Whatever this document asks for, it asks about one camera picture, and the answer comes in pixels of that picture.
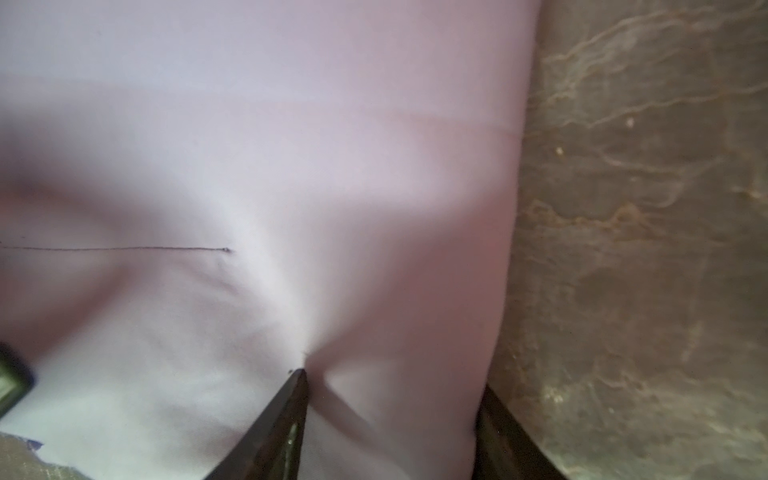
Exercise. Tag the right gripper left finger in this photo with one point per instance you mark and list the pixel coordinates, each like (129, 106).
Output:
(271, 447)

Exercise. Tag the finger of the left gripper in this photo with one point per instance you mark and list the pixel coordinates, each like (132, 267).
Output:
(17, 379)

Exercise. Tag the lavender skirt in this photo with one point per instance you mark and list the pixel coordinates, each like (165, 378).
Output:
(198, 197)

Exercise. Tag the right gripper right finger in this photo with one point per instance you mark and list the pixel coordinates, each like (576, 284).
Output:
(504, 451)

